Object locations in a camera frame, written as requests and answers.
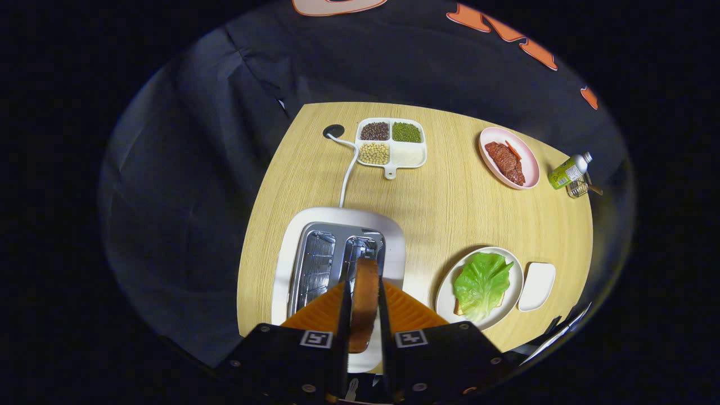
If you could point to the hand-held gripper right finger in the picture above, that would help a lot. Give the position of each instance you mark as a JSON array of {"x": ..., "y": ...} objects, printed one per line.
[{"x": 386, "y": 337}]

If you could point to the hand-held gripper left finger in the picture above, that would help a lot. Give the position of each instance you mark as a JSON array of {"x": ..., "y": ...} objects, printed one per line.
[{"x": 345, "y": 337}]

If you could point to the toasted bread slice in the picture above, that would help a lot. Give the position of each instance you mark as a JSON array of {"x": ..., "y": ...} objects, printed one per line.
[{"x": 364, "y": 304}]

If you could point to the green lettuce leaf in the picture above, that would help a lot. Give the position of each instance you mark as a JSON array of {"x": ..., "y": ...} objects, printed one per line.
[{"x": 481, "y": 284}]

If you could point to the round white plate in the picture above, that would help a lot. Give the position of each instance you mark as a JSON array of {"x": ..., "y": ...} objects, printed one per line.
[{"x": 447, "y": 292}]

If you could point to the white bread slice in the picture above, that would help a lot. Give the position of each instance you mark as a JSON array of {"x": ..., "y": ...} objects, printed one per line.
[{"x": 459, "y": 309}]

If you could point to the white toaster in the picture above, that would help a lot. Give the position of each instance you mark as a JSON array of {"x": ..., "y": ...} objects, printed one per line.
[{"x": 337, "y": 216}]

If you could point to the white rounded square dish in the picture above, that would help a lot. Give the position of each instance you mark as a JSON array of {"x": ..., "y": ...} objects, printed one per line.
[{"x": 537, "y": 287}]

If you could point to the white divided dish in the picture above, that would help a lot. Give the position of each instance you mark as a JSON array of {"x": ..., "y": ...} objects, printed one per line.
[{"x": 390, "y": 171}]

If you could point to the pile of white rice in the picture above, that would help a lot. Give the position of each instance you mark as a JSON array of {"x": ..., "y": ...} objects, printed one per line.
[{"x": 407, "y": 154}]

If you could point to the pile of yellow soybeans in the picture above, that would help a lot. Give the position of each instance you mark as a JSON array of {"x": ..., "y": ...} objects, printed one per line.
[{"x": 374, "y": 153}]

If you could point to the pile of green beans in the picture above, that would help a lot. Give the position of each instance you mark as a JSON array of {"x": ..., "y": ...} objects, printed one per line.
[{"x": 406, "y": 132}]

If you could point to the pile of dark red beans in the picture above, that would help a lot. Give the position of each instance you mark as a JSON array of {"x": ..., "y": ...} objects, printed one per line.
[{"x": 374, "y": 131}]

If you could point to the brown meat slice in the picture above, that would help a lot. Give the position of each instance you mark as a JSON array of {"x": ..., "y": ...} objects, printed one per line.
[
  {"x": 515, "y": 174},
  {"x": 498, "y": 154}
]

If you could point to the pink plate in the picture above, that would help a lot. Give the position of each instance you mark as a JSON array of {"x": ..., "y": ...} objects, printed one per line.
[{"x": 531, "y": 166}]

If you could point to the red sausage slice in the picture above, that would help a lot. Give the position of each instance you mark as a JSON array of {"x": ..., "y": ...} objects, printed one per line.
[{"x": 512, "y": 149}]

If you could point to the silver bottle with green label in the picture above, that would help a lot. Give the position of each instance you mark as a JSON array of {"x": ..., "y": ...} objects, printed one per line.
[{"x": 565, "y": 173}]

